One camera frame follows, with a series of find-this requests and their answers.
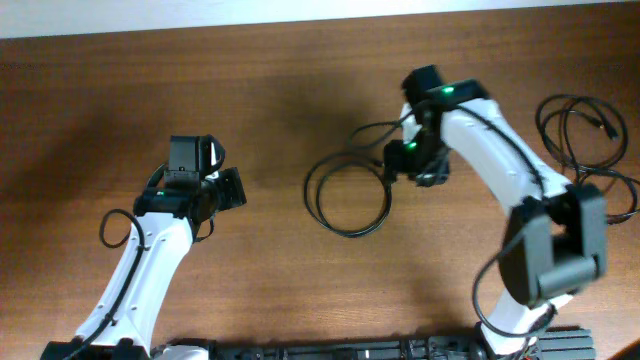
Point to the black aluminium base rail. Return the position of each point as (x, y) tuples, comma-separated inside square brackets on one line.
[(380, 347)]

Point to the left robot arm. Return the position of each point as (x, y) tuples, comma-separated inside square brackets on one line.
[(188, 190)]

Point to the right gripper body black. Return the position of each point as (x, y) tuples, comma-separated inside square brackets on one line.
[(425, 156)]

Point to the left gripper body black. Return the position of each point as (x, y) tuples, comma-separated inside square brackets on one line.
[(228, 190)]

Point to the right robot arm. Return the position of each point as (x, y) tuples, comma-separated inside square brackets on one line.
[(555, 239)]

